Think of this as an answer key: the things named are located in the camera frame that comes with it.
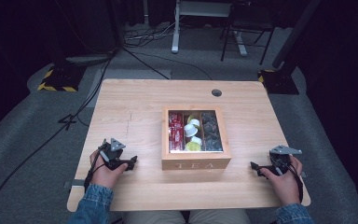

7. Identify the large green lid capsule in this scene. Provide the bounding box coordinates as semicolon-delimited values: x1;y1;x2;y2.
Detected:
185;141;201;152

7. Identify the person's right leg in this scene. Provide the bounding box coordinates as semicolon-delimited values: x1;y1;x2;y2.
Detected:
188;208;252;224

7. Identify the right hand-held gripper cable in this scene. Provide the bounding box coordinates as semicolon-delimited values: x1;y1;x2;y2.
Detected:
278;161;305;204

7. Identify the stack of red sachets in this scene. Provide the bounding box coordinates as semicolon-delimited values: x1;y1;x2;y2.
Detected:
168;111;186;153

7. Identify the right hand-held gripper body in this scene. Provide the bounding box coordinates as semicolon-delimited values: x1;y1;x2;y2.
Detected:
268;144;303;175

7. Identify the black chair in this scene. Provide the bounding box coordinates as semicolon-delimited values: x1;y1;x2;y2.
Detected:
219;0;276;65

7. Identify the left hand-held gripper cable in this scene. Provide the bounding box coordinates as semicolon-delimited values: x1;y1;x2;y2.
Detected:
83;148;106;194

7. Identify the bundle of floor cables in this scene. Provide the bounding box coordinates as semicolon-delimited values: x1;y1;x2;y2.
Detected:
124;17;183;49

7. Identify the black stand base hazard tape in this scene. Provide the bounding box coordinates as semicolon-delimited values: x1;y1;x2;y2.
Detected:
36;63;87;93
257;68;300;95

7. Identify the thin black floor cable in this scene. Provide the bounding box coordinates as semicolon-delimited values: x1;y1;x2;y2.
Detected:
122;46;213;81

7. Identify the white desk frame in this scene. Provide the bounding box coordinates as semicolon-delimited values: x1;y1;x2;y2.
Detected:
171;0;250;57

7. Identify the long black floor cable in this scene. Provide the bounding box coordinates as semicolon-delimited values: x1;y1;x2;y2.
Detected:
0;49;119;220

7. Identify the wooden tea box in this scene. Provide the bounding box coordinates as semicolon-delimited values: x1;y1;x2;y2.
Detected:
160;105;232;172

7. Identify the person's leg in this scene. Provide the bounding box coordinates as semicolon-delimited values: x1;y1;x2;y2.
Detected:
120;210;187;224
188;208;252;224

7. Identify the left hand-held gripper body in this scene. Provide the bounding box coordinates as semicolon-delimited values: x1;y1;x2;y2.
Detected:
98;137;129;171

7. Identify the black slanted stand pole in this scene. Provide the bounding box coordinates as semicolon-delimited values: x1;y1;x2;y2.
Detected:
271;0;322;70

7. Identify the large white capsule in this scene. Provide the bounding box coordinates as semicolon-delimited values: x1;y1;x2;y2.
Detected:
184;123;199;138

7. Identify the hand-held gripper cable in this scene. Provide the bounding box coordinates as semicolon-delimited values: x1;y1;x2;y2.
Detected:
83;148;106;194
278;161;305;204

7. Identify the person's left leg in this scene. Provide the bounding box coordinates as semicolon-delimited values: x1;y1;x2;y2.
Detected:
120;210;187;224

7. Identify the pile of dark tea bags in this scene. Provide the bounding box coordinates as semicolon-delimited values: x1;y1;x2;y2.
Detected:
200;111;224;152

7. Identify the person's left hand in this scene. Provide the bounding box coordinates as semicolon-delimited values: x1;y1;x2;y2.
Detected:
89;150;129;190

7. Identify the person's right hand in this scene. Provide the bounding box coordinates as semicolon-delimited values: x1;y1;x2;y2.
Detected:
259;155;303;207

